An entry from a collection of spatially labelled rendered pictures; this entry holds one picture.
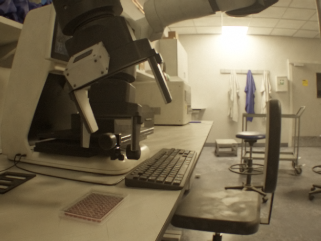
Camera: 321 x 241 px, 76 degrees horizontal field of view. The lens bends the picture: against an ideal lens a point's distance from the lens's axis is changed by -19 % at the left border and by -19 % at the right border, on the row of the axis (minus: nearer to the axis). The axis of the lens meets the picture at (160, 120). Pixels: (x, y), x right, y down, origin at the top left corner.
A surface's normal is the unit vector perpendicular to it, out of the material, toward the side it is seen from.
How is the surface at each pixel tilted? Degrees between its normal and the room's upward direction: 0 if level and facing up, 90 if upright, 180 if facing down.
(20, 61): 90
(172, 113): 90
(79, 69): 126
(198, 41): 90
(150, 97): 90
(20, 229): 0
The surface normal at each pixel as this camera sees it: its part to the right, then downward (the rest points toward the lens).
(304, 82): -0.23, 0.05
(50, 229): 0.00, -1.00
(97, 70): 0.11, 0.62
